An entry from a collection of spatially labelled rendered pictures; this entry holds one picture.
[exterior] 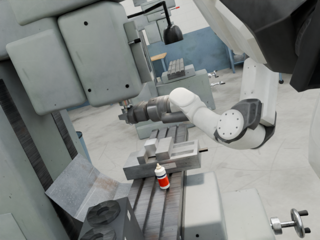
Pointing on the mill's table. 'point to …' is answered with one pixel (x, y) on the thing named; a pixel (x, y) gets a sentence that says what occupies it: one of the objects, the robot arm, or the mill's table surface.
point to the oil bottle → (162, 177)
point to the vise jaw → (165, 149)
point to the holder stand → (111, 222)
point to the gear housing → (45, 8)
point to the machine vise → (178, 147)
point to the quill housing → (101, 52)
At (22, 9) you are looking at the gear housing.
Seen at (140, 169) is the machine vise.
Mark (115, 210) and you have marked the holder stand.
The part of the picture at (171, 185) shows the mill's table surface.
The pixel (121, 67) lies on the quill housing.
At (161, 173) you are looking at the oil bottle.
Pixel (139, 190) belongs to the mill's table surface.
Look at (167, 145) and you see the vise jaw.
